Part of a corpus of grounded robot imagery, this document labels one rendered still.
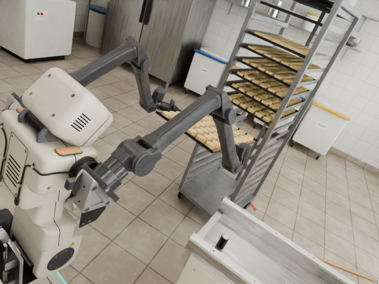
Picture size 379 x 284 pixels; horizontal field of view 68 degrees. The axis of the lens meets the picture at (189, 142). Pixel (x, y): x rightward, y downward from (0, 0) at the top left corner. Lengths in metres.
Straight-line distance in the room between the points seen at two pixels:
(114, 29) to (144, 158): 4.38
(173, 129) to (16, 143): 0.44
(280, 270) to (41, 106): 1.02
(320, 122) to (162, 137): 3.68
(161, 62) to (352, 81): 2.91
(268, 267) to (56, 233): 0.78
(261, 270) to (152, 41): 3.98
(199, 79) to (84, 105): 3.91
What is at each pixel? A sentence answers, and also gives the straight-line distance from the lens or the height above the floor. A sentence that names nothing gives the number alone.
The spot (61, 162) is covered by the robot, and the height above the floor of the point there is 1.16.
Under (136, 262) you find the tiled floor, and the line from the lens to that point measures 2.06.
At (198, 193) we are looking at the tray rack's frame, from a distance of 2.47.
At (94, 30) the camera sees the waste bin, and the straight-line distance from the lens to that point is 5.87.
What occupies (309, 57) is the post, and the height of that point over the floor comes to 1.51.
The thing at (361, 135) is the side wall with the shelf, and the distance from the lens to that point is 5.16.
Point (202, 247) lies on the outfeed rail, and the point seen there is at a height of 0.90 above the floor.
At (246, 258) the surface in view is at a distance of 1.20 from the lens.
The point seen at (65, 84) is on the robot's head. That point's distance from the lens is 0.86.
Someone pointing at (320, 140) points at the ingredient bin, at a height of 0.32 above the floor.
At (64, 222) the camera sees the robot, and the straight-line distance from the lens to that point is 1.10.
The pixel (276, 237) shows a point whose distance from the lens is 1.28.
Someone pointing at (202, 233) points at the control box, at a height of 0.84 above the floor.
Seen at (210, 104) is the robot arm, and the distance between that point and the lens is 0.95.
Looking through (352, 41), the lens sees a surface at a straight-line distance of 4.62.
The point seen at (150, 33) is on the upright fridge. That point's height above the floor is 0.76.
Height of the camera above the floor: 1.67
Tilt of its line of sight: 29 degrees down
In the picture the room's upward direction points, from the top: 21 degrees clockwise
